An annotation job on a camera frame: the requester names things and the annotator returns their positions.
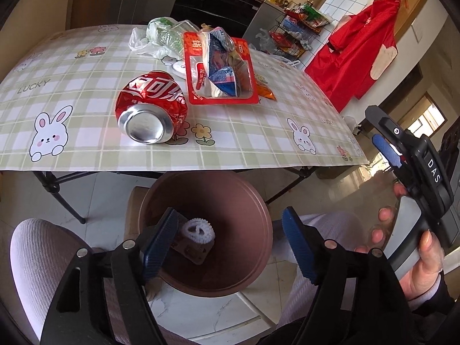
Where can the checkered bunny tablecloth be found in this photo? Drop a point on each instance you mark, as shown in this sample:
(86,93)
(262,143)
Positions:
(83,100)

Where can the red snack tray package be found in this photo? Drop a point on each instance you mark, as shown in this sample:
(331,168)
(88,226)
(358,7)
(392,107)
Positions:
(192,54)

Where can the person left knee white trousers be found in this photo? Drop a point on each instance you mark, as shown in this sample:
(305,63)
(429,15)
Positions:
(40,253)

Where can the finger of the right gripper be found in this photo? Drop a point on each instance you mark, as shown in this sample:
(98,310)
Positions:
(388,152)

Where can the crushed red cola can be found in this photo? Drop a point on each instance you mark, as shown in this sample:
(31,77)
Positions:
(151,108)

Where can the person right hand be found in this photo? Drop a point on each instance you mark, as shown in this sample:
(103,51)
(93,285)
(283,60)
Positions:
(423,276)

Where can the wire storage rack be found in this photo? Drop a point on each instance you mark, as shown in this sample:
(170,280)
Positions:
(295,31)

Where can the person right knee white trousers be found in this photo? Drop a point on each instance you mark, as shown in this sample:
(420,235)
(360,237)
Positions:
(343,227)

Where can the red hanging apron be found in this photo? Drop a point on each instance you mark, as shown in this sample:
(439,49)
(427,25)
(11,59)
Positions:
(356,54)

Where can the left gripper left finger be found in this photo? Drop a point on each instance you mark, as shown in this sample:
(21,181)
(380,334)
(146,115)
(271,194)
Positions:
(156,248)

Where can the blue patterned snack wrapper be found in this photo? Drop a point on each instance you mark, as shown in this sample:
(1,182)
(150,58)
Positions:
(221,73)

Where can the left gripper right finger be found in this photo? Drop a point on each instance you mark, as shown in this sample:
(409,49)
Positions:
(303,240)

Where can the brown trash bin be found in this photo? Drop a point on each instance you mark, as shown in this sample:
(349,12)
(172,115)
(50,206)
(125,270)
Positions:
(224,238)

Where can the clear plastic clamshell container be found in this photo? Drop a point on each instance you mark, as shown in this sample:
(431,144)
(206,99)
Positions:
(169,33)

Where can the orange sauce sachet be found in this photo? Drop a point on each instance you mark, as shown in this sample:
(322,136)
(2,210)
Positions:
(264,91)

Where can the white green plastic bag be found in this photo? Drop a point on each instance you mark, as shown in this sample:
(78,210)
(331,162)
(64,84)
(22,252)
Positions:
(149,41)

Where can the person knee white trousers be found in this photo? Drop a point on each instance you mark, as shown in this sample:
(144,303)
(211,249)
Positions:
(343,227)
(40,253)

